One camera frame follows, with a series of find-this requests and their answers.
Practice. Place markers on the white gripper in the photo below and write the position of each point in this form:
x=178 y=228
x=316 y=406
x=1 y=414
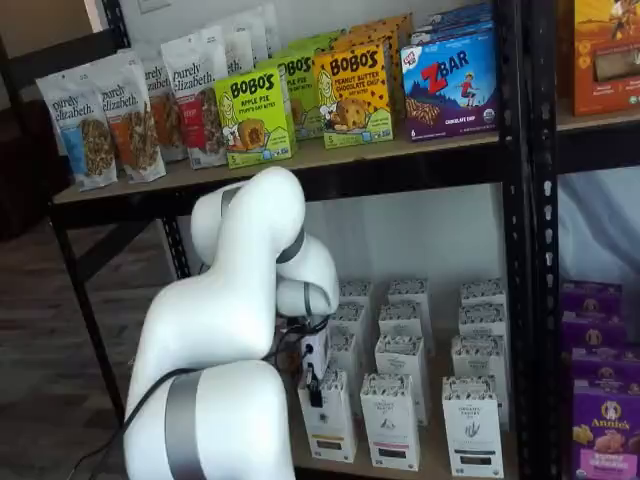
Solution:
x=320 y=345

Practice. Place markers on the white box yellow strip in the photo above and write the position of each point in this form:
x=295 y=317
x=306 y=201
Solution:
x=352 y=315
x=356 y=290
x=345 y=355
x=327 y=425

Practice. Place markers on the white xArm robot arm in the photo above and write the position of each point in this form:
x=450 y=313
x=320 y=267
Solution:
x=225 y=310

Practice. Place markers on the white box pink strip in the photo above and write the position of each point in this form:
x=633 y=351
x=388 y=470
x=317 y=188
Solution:
x=406 y=315
x=409 y=289
x=390 y=425
x=402 y=352

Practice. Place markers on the white box black strip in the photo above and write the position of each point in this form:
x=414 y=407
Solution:
x=482 y=317
x=481 y=291
x=470 y=430
x=477 y=352

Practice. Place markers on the green Bobo's apple pie box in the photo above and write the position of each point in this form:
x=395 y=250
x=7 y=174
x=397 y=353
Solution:
x=320 y=42
x=305 y=90
x=255 y=120

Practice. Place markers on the purple Annie's snack box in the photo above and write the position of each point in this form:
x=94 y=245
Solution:
x=595 y=330
x=607 y=435
x=592 y=297
x=605 y=365

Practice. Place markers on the yellow Bobo's peanut butter box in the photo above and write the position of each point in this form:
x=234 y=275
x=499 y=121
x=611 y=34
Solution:
x=352 y=95
x=372 y=39
x=392 y=22

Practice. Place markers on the blue Z Bar box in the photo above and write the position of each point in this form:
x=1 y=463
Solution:
x=455 y=14
x=450 y=90
x=452 y=32

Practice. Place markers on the orange snack box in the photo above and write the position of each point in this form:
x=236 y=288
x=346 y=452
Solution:
x=605 y=30

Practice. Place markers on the red label granola bag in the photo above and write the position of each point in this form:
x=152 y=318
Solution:
x=200 y=100

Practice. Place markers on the orange label granola bag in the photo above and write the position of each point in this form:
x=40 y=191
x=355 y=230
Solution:
x=167 y=110
x=132 y=130

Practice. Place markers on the white plastic sheet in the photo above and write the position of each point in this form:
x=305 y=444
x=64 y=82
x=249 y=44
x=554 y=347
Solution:
x=600 y=225

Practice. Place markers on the blue label granola bag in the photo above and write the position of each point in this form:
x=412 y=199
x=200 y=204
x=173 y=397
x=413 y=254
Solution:
x=80 y=130

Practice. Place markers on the white granola bag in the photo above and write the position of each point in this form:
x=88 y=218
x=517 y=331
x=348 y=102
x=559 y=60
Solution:
x=265 y=30
x=237 y=45

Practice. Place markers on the dark brown furniture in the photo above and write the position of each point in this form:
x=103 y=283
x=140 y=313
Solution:
x=30 y=170

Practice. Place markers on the black metal shelf frame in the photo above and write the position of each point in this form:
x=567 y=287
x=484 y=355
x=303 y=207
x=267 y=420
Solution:
x=400 y=172
x=542 y=250

